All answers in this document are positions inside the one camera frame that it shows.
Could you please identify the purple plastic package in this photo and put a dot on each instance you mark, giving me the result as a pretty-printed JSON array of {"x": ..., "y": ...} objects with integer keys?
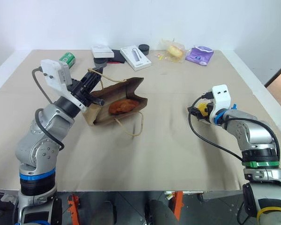
[{"x": 199, "y": 56}]

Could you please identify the small yellow candy wrapper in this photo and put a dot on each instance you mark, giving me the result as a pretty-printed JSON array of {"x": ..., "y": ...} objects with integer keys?
[{"x": 159, "y": 56}]

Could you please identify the dark grey round container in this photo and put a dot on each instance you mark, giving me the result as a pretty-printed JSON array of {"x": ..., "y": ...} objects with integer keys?
[{"x": 100, "y": 62}]

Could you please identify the black pouch with red trim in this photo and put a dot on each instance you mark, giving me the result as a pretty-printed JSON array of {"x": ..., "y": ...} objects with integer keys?
[{"x": 117, "y": 56}]

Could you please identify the clear bag with bread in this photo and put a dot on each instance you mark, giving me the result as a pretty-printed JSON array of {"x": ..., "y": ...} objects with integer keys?
[{"x": 174, "y": 51}]

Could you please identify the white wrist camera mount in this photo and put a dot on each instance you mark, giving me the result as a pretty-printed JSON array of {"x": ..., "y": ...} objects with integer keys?
[
  {"x": 221, "y": 96},
  {"x": 52, "y": 75}
]

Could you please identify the brown wooden door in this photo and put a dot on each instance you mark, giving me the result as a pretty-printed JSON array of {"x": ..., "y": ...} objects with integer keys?
[{"x": 279, "y": 73}]

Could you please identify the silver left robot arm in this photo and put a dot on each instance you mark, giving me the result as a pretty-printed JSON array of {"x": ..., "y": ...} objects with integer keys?
[{"x": 41, "y": 131}]

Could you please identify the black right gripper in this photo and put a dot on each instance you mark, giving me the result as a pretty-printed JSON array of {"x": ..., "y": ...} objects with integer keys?
[{"x": 209, "y": 110}]

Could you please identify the white box with device print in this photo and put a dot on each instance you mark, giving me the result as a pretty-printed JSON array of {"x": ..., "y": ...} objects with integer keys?
[{"x": 135, "y": 58}]

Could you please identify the yellow plush toy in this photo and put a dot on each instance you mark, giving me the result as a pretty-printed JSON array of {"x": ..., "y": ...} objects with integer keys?
[{"x": 202, "y": 109}]

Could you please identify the green drink can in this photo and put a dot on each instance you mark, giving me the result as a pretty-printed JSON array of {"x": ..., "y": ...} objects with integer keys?
[{"x": 67, "y": 60}]

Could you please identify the brown paper bag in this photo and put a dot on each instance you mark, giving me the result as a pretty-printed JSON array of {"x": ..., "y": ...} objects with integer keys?
[{"x": 121, "y": 92}]

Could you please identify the plain white flat box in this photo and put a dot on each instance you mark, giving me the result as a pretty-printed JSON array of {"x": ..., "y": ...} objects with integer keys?
[{"x": 102, "y": 51}]

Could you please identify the black round lid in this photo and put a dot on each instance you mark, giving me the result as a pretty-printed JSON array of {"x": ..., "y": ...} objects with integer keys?
[{"x": 144, "y": 48}]

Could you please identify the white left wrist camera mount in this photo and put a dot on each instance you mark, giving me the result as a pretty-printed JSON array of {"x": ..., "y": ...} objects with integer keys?
[{"x": 52, "y": 75}]

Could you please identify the orange metal stand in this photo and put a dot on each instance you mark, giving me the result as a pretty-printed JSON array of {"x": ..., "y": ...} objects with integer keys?
[
  {"x": 74, "y": 208},
  {"x": 178, "y": 204}
]

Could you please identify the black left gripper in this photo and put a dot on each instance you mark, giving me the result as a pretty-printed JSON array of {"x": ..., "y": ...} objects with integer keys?
[{"x": 80, "y": 90}]

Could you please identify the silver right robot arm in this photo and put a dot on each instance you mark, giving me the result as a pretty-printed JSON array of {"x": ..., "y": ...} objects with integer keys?
[{"x": 255, "y": 133}]

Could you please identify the beige table cover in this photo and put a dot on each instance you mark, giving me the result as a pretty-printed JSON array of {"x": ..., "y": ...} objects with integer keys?
[{"x": 154, "y": 152}]

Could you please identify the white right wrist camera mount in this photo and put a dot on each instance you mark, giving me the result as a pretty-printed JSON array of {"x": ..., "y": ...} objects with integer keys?
[{"x": 221, "y": 96}]

